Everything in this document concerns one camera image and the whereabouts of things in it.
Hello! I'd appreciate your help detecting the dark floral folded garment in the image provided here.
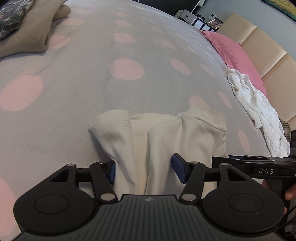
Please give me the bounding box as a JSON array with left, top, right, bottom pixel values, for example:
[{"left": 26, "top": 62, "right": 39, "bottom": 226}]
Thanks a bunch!
[{"left": 1, "top": 0, "right": 34, "bottom": 41}]

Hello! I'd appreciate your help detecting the pink pillow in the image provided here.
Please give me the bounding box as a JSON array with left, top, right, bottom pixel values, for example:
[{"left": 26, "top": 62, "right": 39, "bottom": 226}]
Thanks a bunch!
[{"left": 202, "top": 31, "right": 267, "bottom": 97}]

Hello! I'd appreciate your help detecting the beige padded headboard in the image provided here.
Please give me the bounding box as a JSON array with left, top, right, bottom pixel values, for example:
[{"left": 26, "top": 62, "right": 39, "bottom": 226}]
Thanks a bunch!
[{"left": 217, "top": 13, "right": 296, "bottom": 130}]

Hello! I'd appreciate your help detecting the white bedside shelf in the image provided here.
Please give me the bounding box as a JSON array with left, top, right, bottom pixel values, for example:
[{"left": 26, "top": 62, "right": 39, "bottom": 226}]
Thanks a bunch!
[{"left": 175, "top": 9, "right": 223, "bottom": 32}]

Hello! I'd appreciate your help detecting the person's right hand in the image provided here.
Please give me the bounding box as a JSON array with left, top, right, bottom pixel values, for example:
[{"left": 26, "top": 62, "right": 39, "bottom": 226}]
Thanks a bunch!
[{"left": 262, "top": 180, "right": 296, "bottom": 207}]

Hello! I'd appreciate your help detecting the beige long-sleeve shirt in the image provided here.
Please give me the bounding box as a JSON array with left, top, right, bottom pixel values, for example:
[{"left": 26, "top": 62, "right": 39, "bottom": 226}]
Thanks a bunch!
[{"left": 89, "top": 108, "right": 227, "bottom": 196}]

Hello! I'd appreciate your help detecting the white crumpled garment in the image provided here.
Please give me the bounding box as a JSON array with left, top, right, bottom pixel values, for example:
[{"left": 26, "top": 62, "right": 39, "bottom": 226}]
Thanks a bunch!
[{"left": 227, "top": 69, "right": 290, "bottom": 158}]

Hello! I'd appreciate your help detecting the landscape wall painting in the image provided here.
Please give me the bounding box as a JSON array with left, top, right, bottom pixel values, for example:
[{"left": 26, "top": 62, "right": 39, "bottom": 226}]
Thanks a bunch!
[{"left": 261, "top": 0, "right": 296, "bottom": 22}]

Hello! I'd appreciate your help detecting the tan folded garment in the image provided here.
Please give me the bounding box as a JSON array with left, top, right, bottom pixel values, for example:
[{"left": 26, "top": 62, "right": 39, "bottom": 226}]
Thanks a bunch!
[{"left": 1, "top": 1, "right": 71, "bottom": 58}]

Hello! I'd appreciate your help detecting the grey bedspread with pink dots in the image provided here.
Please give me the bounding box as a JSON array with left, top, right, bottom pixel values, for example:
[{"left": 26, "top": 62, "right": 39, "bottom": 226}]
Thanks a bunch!
[{"left": 1, "top": 1, "right": 269, "bottom": 240}]

